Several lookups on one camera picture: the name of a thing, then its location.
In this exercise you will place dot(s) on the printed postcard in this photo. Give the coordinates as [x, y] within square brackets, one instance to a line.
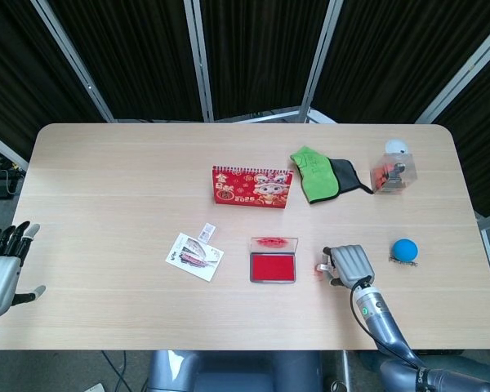
[194, 259]

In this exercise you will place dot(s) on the black folding screen panel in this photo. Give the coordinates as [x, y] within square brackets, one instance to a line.
[20, 73]
[261, 53]
[134, 57]
[482, 155]
[392, 53]

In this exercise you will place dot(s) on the white round object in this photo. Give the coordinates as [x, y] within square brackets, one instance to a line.
[396, 146]

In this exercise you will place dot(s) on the grey microfibre cloth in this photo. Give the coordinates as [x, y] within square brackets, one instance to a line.
[345, 175]

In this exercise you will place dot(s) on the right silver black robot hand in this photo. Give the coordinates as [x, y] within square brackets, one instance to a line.
[353, 265]

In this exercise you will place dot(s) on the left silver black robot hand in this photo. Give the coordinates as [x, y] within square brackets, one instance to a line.
[0, 281]

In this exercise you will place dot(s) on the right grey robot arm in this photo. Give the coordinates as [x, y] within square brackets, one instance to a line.
[379, 322]

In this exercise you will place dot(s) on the black floor equipment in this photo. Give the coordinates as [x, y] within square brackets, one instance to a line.
[0, 175]

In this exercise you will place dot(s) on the small stamp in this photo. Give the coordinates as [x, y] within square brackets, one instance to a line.
[323, 266]

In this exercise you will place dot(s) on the blue ball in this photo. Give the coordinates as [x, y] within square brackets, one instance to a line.
[405, 249]

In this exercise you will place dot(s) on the metal table leg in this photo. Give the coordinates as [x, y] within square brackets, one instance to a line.
[345, 371]

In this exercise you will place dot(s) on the clear plastic toy box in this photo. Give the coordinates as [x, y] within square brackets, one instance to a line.
[392, 175]

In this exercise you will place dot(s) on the red desk calendar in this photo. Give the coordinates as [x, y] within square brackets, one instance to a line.
[249, 188]

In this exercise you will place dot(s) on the green microfibre cloth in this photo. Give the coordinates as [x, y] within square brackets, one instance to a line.
[314, 175]

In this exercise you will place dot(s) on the red ink pad case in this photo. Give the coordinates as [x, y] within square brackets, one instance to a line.
[271, 267]

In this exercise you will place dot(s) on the white power strip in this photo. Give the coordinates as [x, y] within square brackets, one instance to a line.
[94, 387]

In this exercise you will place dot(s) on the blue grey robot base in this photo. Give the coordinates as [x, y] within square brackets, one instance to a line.
[232, 371]

